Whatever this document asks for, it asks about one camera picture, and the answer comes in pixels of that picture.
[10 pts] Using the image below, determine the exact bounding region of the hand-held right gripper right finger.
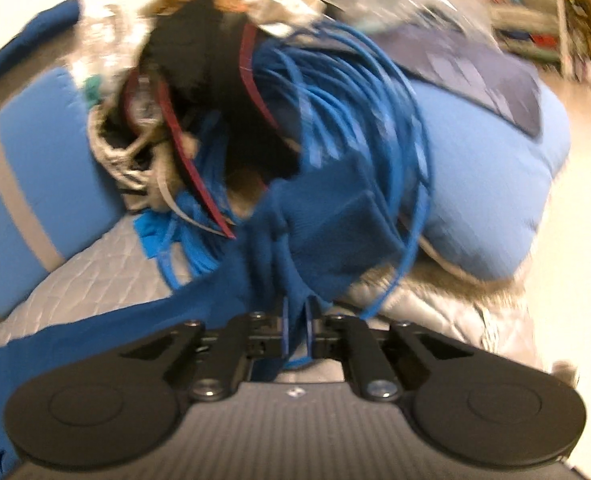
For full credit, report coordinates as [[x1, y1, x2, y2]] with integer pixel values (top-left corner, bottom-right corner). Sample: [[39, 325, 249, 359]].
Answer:
[[304, 296, 473, 402]]

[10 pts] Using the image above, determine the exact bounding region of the plain light blue cushion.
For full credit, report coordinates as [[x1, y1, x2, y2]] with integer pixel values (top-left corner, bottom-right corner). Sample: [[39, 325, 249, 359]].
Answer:
[[399, 79, 572, 282]]

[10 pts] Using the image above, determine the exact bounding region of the blue striped pillow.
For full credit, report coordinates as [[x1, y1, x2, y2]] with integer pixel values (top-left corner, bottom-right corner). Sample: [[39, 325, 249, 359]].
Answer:
[[0, 66, 127, 332]]

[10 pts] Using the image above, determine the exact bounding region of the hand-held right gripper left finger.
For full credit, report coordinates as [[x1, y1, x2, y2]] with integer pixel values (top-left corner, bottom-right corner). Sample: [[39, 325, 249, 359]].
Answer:
[[118, 296, 292, 402]]

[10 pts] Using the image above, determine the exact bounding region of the quilted grey bedspread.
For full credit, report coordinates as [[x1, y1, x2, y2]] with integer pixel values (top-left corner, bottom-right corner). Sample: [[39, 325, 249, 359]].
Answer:
[[0, 219, 547, 377]]

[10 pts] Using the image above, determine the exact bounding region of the cluttered storage shelf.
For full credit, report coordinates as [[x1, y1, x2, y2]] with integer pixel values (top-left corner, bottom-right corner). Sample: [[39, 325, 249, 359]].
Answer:
[[465, 0, 591, 82]]

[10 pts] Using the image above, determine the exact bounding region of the dark checked cloth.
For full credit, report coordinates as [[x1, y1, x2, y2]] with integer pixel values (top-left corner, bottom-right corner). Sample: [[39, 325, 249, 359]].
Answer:
[[374, 24, 545, 139]]

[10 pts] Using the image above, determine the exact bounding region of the blue sweatshirt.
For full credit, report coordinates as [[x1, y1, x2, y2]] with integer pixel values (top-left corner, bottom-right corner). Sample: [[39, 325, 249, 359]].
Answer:
[[0, 152, 409, 480]]

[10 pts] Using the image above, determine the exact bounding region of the long navy cloth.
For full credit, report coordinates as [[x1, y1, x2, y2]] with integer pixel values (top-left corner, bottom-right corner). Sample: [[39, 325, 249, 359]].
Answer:
[[0, 0, 84, 97]]

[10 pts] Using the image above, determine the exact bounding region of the blue cable coil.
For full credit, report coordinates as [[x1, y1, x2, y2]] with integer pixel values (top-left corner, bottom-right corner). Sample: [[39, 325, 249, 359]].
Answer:
[[135, 22, 434, 367]]

